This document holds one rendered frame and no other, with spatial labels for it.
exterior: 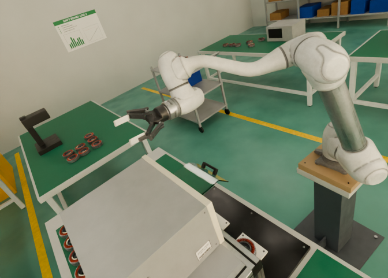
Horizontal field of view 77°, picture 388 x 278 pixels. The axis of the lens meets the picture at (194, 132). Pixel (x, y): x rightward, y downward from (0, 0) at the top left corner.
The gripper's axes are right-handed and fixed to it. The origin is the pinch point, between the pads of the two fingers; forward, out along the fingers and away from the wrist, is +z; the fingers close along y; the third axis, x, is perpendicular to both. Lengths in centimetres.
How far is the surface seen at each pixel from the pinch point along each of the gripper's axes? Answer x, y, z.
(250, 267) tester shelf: 11, 67, -6
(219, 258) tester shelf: 14, 58, -2
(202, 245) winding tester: 9, 53, 1
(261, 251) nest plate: 46, 63, -28
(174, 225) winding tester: -2.2, 45.7, 7.1
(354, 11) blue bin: 127, -150, -621
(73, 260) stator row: 76, -2, 46
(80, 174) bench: 110, -85, 21
